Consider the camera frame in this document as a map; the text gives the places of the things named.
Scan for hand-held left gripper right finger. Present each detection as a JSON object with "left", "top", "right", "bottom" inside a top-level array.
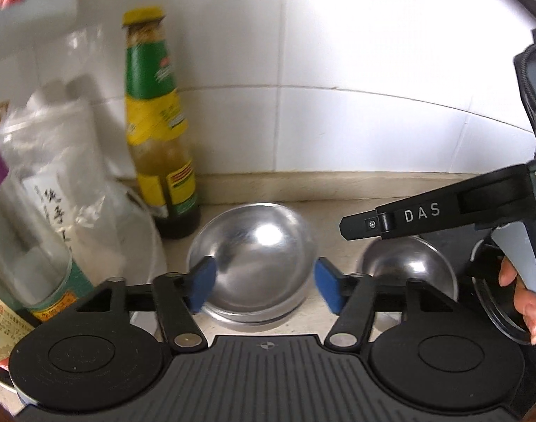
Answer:
[{"left": 315, "top": 257, "right": 458, "bottom": 354}]

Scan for clear plastic bag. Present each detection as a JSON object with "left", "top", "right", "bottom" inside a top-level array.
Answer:
[{"left": 0, "top": 77, "right": 132, "bottom": 282}]

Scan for green yellow label sauce bottle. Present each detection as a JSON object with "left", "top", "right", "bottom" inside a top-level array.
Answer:
[{"left": 122, "top": 6, "right": 202, "bottom": 240}]

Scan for stainless steel bowl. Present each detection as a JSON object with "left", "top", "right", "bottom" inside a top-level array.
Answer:
[
  {"left": 355, "top": 235, "right": 458, "bottom": 304},
  {"left": 186, "top": 203, "right": 318, "bottom": 331}
]

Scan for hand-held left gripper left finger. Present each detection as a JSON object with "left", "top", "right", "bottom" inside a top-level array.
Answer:
[{"left": 72, "top": 255, "right": 218, "bottom": 354}]

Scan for person's right hand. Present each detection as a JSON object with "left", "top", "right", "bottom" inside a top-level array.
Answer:
[{"left": 498, "top": 257, "right": 536, "bottom": 346}]

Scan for clear bottle purple green labels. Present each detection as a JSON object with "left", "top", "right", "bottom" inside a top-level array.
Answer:
[{"left": 0, "top": 127, "right": 73, "bottom": 322}]

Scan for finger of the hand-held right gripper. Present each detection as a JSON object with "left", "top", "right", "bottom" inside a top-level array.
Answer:
[{"left": 340, "top": 162, "right": 534, "bottom": 241}]

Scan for red labelled packet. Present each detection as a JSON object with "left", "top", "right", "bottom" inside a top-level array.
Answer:
[{"left": 0, "top": 288, "right": 42, "bottom": 367}]

